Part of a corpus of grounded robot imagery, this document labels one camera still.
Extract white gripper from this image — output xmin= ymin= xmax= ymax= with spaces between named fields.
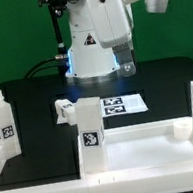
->
xmin=85 ymin=0 xmax=136 ymax=77

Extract black cables at base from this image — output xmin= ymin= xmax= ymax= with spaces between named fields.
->
xmin=21 ymin=56 xmax=64 ymax=80

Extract paper sheet with markers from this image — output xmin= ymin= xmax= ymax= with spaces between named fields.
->
xmin=54 ymin=91 xmax=150 ymax=127

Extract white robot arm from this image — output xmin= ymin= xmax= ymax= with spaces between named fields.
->
xmin=66 ymin=0 xmax=136 ymax=84

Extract white desk top tray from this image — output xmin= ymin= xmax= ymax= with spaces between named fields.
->
xmin=77 ymin=116 xmax=193 ymax=178

